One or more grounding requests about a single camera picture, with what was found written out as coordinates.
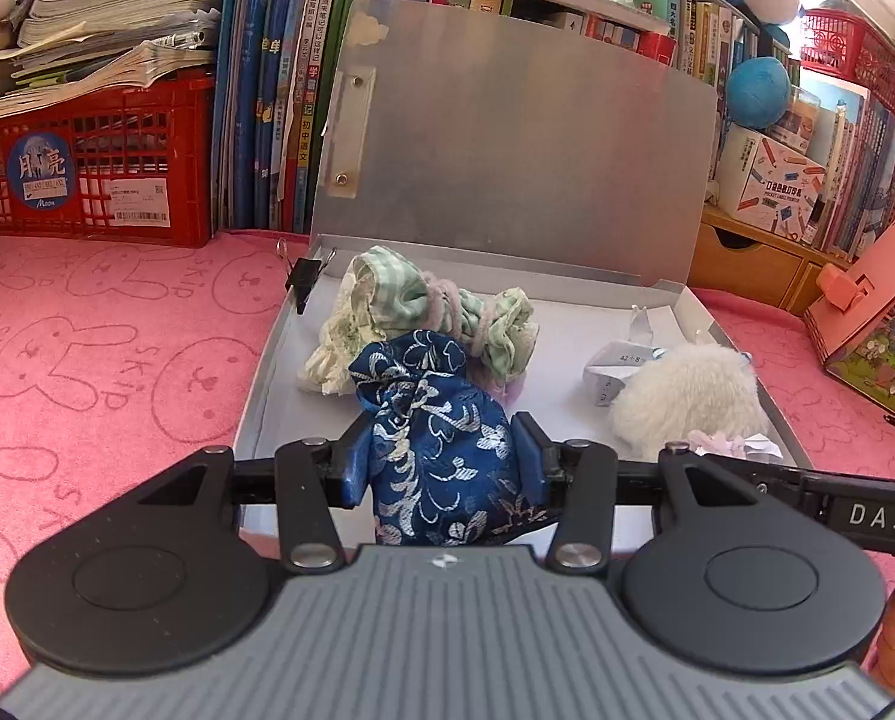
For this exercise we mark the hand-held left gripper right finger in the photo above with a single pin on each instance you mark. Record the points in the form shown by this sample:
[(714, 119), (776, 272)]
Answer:
[(528, 457)]

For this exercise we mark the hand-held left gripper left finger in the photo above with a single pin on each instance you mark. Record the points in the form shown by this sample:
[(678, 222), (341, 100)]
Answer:
[(353, 461)]

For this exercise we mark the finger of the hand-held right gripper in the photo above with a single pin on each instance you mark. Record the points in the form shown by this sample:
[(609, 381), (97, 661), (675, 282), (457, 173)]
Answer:
[(770, 466)]

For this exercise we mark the pink paper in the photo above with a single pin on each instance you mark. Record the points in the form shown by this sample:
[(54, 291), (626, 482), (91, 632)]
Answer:
[(732, 446)]

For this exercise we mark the blue floral fabric pouch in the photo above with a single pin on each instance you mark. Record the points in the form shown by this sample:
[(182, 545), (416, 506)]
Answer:
[(432, 435)]

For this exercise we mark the white fluffy plush pouch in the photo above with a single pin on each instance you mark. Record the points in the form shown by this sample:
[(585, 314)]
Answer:
[(687, 397)]

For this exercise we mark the green checked scrunchie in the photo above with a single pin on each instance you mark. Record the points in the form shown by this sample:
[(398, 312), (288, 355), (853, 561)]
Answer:
[(387, 307)]

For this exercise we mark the silver grey file box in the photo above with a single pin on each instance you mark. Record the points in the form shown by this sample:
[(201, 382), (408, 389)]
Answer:
[(507, 150)]

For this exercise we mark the folded white paper box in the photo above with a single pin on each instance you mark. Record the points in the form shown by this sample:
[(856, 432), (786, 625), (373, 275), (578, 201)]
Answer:
[(616, 375)]

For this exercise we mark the pink triangular toy house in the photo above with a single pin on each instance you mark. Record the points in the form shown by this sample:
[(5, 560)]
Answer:
[(879, 330)]

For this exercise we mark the black binder clip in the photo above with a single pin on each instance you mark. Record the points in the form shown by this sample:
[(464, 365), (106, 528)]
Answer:
[(304, 274)]

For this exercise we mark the wooden drawer shelf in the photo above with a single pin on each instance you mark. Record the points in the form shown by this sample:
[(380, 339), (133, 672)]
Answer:
[(755, 262)]

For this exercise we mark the pink bunny-print mat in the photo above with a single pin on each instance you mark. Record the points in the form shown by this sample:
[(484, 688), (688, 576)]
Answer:
[(117, 360)]

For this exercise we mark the white printed carton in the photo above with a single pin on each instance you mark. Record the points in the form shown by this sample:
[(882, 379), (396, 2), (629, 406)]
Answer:
[(773, 184)]

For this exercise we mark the row of tall blue books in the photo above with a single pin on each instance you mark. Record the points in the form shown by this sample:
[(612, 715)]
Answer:
[(282, 75)]

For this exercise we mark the red plastic crate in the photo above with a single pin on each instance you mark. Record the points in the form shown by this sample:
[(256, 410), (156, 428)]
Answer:
[(79, 165)]

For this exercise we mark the red plastic basket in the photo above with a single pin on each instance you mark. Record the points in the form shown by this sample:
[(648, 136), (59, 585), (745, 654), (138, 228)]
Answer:
[(860, 52)]

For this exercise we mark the large blue plush toy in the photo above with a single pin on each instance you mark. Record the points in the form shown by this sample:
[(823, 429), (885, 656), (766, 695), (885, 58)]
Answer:
[(755, 37)]

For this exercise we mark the row of green-spined books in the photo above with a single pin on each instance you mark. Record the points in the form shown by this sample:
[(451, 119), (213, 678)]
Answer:
[(706, 30)]

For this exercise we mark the pile of worn books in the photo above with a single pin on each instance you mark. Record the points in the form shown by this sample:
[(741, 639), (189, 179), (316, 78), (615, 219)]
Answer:
[(109, 7)]

